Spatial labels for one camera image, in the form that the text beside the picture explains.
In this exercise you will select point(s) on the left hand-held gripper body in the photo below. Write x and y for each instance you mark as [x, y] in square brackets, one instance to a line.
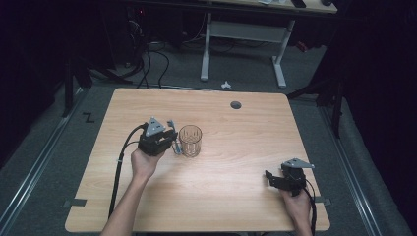
[152, 140]

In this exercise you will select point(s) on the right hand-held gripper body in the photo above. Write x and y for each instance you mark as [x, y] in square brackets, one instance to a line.
[293, 178]

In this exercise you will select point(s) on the blue toothbrush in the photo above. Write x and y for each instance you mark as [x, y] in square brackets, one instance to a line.
[177, 149]

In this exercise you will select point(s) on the clear glass mug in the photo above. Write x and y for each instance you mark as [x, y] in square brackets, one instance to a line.
[190, 140]

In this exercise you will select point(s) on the person's left hand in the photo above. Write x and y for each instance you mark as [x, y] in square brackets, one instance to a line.
[143, 164]

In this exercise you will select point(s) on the person's right hand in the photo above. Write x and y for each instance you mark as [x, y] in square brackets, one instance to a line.
[297, 207]

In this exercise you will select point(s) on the grey tape strip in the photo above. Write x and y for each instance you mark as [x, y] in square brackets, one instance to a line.
[76, 202]
[323, 200]

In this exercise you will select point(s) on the white crumpled paper scrap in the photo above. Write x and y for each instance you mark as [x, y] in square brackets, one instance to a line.
[226, 85]

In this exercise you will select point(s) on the black metal stand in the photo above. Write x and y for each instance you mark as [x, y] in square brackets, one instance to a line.
[331, 95]
[68, 88]

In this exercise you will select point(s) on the dark computer tower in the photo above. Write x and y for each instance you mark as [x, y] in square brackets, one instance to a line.
[137, 29]

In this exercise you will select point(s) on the black remote on desk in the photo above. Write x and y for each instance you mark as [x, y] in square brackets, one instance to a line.
[298, 3]

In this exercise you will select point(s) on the metal floor rail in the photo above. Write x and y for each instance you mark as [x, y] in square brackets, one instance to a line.
[36, 170]
[352, 177]

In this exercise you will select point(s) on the desk with white metal frame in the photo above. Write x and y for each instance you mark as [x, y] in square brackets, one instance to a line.
[244, 32]

